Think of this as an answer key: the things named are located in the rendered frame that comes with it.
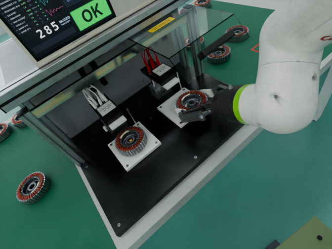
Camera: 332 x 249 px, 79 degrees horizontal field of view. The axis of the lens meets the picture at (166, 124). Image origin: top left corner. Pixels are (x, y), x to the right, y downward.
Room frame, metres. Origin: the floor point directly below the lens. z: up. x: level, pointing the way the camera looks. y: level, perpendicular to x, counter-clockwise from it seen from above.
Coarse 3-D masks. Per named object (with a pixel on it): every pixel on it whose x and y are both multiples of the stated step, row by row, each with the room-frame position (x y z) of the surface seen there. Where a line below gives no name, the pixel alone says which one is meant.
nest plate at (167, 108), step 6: (180, 90) 0.65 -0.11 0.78; (186, 90) 0.63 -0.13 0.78; (174, 96) 0.63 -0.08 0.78; (168, 102) 0.61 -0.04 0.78; (174, 102) 0.59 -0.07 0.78; (162, 108) 0.59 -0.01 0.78; (168, 108) 0.58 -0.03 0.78; (174, 108) 0.56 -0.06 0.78; (168, 114) 0.54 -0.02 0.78; (174, 114) 0.53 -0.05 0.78; (174, 120) 0.50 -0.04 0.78; (180, 120) 0.49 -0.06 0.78; (180, 126) 0.47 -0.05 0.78
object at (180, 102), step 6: (192, 90) 0.54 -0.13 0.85; (198, 90) 0.54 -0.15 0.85; (180, 96) 0.54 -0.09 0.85; (186, 96) 0.53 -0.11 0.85; (192, 96) 0.53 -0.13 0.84; (198, 96) 0.51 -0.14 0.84; (204, 96) 0.49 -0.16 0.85; (180, 102) 0.51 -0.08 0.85; (186, 102) 0.52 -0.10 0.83; (192, 102) 0.51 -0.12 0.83; (198, 102) 0.50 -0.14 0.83; (180, 108) 0.48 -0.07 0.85; (186, 108) 0.47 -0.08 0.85
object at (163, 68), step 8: (160, 64) 0.71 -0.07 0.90; (144, 72) 0.70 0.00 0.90; (152, 72) 0.64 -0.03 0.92; (160, 72) 0.62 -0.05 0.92; (168, 72) 0.61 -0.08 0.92; (152, 80) 0.69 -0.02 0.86; (160, 80) 0.60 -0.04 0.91; (168, 80) 0.60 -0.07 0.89; (176, 80) 0.59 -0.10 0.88; (168, 88) 0.58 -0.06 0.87
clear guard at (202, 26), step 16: (176, 16) 0.66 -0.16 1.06; (192, 16) 0.62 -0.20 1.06; (208, 16) 0.58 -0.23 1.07; (224, 16) 0.54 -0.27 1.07; (144, 32) 0.64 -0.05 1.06; (160, 32) 0.60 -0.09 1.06; (176, 32) 0.56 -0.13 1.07; (192, 32) 0.52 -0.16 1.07; (208, 32) 0.50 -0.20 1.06; (224, 32) 0.50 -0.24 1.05; (240, 32) 0.49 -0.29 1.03; (160, 48) 0.51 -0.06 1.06; (176, 48) 0.48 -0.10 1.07; (192, 48) 0.46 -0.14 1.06; (224, 48) 0.46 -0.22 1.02; (176, 64) 0.44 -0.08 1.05; (192, 64) 0.43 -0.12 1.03; (208, 64) 0.43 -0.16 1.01; (192, 80) 0.40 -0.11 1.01
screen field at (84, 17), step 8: (96, 0) 0.65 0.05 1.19; (104, 0) 0.66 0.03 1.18; (80, 8) 0.63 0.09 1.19; (88, 8) 0.64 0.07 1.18; (96, 8) 0.65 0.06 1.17; (104, 8) 0.65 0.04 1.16; (72, 16) 0.62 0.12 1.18; (80, 16) 0.63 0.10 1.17; (88, 16) 0.63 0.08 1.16; (96, 16) 0.64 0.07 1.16; (104, 16) 0.65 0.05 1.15; (80, 24) 0.62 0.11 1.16; (88, 24) 0.63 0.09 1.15
